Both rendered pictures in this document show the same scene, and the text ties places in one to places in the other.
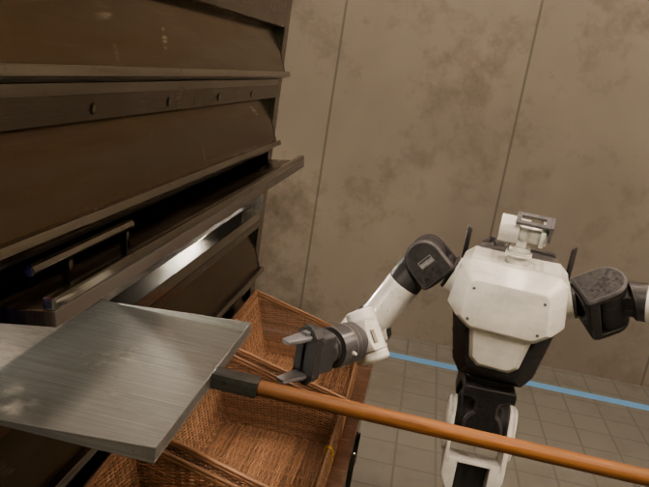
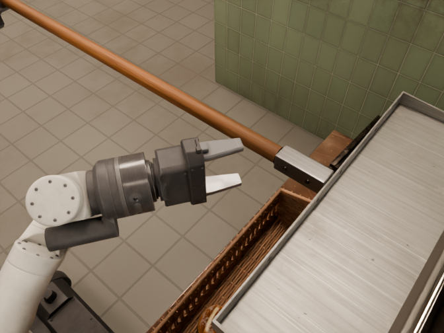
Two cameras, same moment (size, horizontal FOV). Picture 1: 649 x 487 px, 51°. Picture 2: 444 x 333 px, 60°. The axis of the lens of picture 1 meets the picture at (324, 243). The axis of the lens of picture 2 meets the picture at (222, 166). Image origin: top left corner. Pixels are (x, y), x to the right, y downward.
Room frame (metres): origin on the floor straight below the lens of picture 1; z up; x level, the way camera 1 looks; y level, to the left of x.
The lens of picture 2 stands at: (1.57, 0.23, 1.67)
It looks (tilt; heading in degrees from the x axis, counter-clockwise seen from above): 50 degrees down; 213
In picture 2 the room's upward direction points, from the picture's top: straight up
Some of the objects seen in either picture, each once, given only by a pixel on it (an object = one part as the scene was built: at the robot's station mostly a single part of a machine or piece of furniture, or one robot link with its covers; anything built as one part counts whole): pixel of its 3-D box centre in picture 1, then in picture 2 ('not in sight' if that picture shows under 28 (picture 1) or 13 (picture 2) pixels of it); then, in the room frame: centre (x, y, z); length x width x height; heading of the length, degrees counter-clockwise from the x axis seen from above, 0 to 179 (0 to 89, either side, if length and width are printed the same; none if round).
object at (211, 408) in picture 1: (250, 437); not in sight; (1.77, 0.13, 0.72); 0.56 x 0.49 x 0.28; 172
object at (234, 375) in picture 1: (236, 382); (302, 169); (1.18, 0.12, 1.19); 0.09 x 0.04 x 0.03; 83
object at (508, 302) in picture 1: (505, 306); not in sight; (1.67, -0.48, 1.27); 0.34 x 0.30 x 0.36; 75
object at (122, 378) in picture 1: (124, 358); (443, 252); (1.20, 0.35, 1.19); 0.55 x 0.36 x 0.03; 173
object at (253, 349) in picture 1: (294, 357); not in sight; (2.37, 0.05, 0.72); 0.56 x 0.49 x 0.28; 174
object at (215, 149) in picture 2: (296, 337); (221, 146); (1.26, 0.03, 1.27); 0.06 x 0.03 x 0.02; 138
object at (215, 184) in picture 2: (290, 378); (221, 184); (1.26, 0.03, 1.18); 0.06 x 0.03 x 0.02; 138
